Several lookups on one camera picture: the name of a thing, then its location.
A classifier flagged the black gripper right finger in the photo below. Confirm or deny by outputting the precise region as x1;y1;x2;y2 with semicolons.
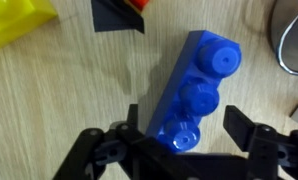
222;104;298;180

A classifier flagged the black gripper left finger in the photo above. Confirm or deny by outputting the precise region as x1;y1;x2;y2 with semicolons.
52;103;147;180

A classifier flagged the long blue building block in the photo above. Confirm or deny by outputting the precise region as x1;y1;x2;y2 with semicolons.
145;29;243;154

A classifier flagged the yellow building block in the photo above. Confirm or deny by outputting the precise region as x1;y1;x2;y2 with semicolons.
0;0;58;54

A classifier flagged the orange building block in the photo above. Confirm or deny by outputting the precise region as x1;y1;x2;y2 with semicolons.
123;0;156;14

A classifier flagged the small steel pot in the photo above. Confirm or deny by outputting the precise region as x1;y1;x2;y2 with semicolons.
268;0;298;78

